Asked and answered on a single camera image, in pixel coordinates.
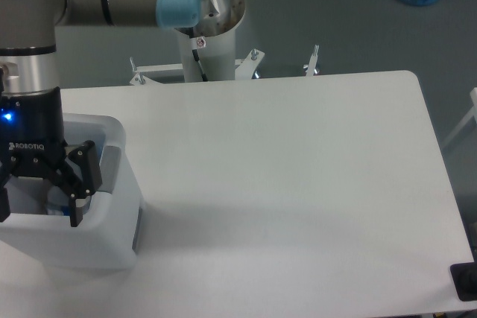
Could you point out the blue snack package in bin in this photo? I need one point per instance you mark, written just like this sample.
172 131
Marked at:
63 210

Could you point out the white plastic trash can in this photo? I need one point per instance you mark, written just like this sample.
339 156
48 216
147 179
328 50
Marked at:
106 237

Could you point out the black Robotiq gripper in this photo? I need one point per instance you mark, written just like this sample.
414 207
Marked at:
33 146

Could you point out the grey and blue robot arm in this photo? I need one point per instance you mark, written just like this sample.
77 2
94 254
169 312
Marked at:
28 43

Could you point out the black clamp at table corner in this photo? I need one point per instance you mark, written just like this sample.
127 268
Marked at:
464 278

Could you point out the white frame at right edge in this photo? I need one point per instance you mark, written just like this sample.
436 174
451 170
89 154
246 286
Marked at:
463 128

